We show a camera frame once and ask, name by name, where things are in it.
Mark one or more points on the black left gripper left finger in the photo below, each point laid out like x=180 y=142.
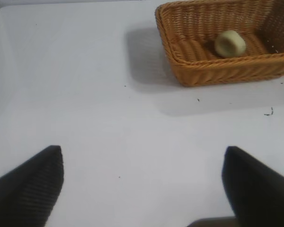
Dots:
x=26 y=194

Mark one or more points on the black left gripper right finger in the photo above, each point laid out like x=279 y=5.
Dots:
x=258 y=191

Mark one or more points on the pale yellow egg yolk pastry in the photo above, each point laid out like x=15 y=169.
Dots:
x=239 y=48

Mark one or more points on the brown woven wicker basket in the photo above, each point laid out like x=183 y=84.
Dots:
x=217 y=71

